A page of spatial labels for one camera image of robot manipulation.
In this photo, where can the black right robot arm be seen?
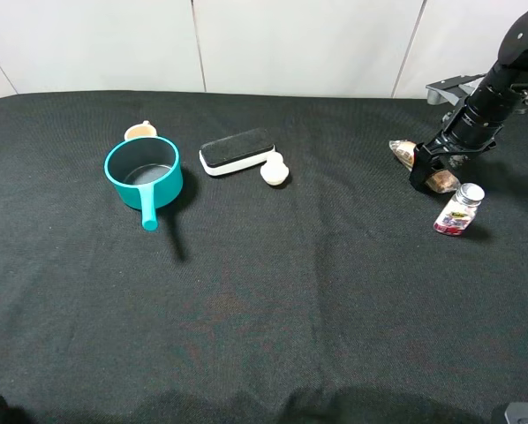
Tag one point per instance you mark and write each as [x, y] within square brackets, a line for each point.
[482, 103]

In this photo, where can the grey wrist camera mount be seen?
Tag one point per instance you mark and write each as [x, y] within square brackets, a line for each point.
[452, 90]

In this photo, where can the small labelled glass jar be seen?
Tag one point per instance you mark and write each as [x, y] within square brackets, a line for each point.
[460, 210]

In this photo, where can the teal saucepan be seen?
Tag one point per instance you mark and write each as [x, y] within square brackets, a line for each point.
[146, 174]

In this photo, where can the beige ceramic cup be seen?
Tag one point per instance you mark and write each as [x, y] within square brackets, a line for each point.
[144, 129]

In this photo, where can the white gourd-shaped object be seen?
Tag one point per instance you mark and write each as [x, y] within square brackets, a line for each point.
[274, 171]

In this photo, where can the brown bread package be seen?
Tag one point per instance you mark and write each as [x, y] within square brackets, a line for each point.
[442, 181]

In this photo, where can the black white board eraser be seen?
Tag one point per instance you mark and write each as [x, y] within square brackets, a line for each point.
[236, 152]

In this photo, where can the black table cloth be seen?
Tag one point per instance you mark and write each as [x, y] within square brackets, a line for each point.
[327, 299]

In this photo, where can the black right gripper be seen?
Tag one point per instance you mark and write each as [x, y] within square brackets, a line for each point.
[440, 153]

